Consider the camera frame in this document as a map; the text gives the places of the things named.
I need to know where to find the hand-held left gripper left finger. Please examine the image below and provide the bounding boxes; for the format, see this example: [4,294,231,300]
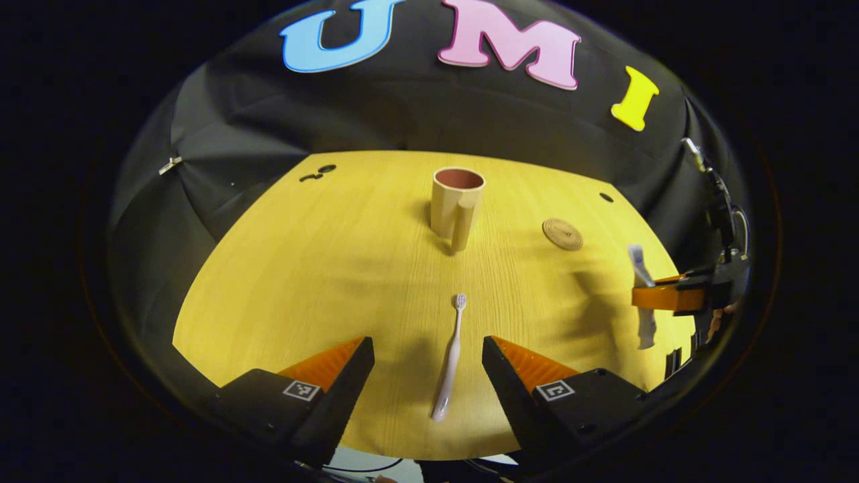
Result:
[213,335,376,469]

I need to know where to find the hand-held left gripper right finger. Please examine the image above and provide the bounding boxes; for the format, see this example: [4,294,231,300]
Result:
[481,335,665,474]

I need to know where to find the white toothpaste tube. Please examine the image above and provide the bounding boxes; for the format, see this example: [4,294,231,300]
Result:
[627,244,658,350]

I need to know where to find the pink toothbrush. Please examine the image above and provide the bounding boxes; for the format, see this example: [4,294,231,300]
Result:
[430,292,468,423]

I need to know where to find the round wooden coaster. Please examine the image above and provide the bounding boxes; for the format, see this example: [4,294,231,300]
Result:
[542,218,585,252]

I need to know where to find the beige cup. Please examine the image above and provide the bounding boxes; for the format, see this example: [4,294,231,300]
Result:
[430,166,486,254]

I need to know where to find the wooden desktop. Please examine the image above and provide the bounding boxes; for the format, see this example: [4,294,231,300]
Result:
[172,150,697,462]

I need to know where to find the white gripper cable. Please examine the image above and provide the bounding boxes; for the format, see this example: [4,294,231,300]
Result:
[733,207,750,259]

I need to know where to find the thin black cable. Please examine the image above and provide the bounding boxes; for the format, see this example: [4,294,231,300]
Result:
[325,458,405,474]

